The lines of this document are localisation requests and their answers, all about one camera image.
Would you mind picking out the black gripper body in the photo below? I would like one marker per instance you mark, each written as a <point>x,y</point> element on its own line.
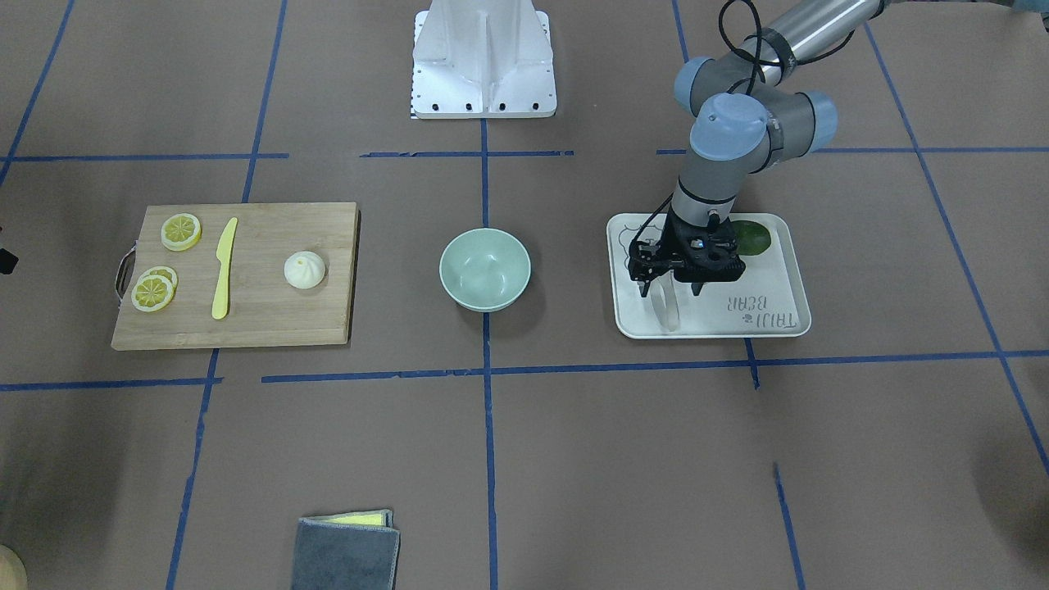
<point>645,260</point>

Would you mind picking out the white ceramic spoon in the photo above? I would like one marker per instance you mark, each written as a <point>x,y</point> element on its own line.
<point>665,303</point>

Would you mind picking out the white steamed bun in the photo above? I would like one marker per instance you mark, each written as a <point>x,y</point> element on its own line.
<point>304,270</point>

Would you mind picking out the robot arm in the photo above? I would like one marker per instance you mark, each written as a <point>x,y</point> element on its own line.
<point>743,123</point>

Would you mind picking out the light green bowl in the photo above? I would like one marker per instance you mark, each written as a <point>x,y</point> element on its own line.
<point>485,270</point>

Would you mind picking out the dark green avocado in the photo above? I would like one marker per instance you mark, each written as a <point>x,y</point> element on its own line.
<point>752,238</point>

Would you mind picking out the white bear serving tray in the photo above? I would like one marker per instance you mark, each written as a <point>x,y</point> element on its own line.
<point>767,302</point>

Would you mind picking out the wooden cutting board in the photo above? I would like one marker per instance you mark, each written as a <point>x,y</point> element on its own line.
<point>264,311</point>

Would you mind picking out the grey and yellow cloth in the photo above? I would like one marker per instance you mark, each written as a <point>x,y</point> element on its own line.
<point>354,550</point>

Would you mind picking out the yellow plastic knife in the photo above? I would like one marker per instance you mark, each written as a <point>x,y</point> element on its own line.
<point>223,253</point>

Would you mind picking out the upper lemon slice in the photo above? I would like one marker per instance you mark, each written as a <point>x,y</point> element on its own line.
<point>180,232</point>

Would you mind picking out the hidden lemon slice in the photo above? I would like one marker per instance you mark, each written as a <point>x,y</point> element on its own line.
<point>163,271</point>

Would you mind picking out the lower lemon slice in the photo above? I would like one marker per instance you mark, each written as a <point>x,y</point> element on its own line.
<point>152,293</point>

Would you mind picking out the wooden cup tree stand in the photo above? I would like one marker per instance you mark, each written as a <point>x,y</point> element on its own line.
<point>13,572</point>

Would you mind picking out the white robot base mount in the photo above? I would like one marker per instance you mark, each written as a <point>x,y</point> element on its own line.
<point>482,60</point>

